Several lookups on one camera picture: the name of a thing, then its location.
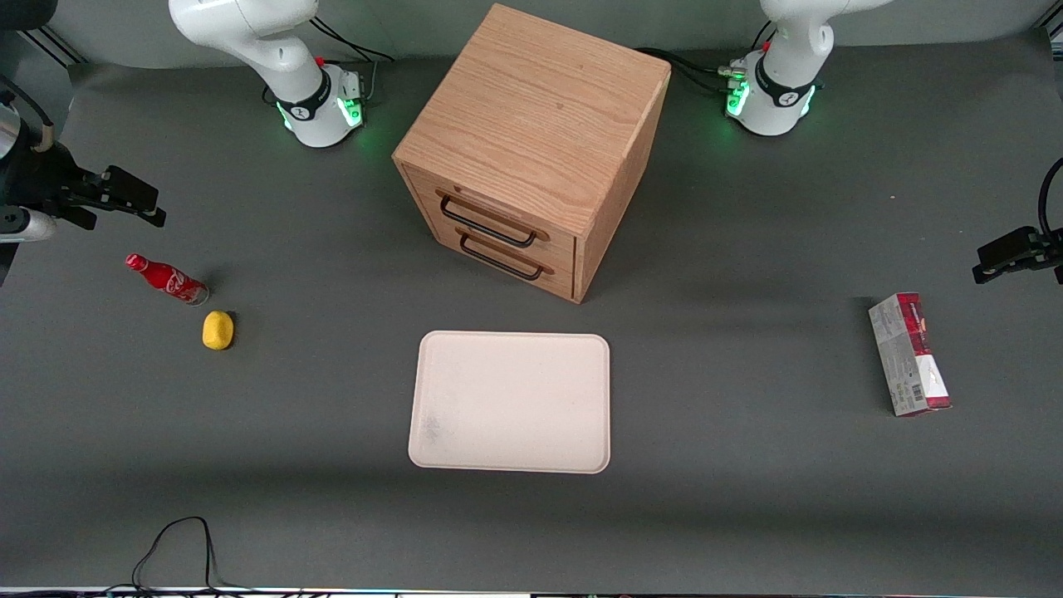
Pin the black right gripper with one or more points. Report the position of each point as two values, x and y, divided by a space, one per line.
37 181

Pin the wooden drawer front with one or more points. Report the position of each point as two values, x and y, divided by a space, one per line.
548 281
498 203

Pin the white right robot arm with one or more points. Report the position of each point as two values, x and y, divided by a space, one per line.
274 50

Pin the grey table mat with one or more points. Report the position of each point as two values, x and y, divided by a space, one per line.
747 515

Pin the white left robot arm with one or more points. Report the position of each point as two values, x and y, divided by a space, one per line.
789 75

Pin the red white cardboard box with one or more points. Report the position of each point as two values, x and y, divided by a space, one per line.
909 353

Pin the aluminium frame rail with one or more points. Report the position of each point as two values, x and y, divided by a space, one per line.
54 46
1053 37

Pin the red coke bottle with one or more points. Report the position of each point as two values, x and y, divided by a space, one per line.
170 281

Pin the cream rectangular tray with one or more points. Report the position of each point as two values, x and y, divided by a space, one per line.
511 403

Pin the yellow lemon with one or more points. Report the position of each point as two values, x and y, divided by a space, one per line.
217 330

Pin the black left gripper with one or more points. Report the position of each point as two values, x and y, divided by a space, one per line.
1048 247

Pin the oak wooden drawer cabinet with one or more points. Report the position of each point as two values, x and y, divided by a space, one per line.
531 108

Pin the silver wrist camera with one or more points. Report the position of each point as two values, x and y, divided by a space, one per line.
29 224

